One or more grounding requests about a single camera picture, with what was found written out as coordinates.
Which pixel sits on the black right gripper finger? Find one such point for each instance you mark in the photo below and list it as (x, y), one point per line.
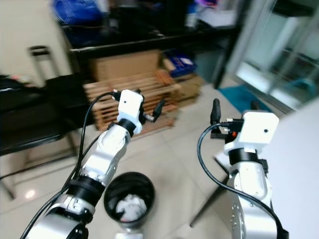
(255, 106)
(216, 110)

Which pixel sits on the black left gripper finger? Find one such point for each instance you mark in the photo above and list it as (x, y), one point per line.
(159, 107)

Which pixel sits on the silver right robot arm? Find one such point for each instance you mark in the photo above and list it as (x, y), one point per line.
(254, 186)

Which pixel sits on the black round rubbish bin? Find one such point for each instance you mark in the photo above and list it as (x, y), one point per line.
(129, 183)

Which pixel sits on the white crumpled paper trash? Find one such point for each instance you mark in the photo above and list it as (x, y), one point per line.
(130, 208)

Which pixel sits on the blue floor mat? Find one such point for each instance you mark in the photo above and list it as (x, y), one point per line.
(239, 98)

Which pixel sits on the small brown cardboard box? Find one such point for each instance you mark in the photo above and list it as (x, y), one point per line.
(189, 87)

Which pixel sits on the wooden slat crate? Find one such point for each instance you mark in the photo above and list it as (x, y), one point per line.
(109, 99)

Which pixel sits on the blue printed box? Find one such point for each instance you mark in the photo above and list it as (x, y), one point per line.
(181, 63)

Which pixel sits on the large brown cardboard box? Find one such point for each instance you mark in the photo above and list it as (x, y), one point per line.
(124, 64)

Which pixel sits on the black table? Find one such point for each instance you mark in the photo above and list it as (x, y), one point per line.
(144, 40)

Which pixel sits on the black chair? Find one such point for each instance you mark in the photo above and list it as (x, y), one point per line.
(30, 124)

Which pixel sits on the blue plastic bag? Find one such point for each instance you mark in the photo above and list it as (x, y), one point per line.
(77, 11)

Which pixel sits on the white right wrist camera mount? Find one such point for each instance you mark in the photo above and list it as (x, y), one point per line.
(259, 127)

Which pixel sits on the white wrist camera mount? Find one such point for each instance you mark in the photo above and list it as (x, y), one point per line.
(259, 127)
(129, 107)

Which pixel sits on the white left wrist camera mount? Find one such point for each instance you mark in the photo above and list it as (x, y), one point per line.
(129, 107)

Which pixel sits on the glass door with metal frame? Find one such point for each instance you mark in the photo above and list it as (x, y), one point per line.
(279, 50)

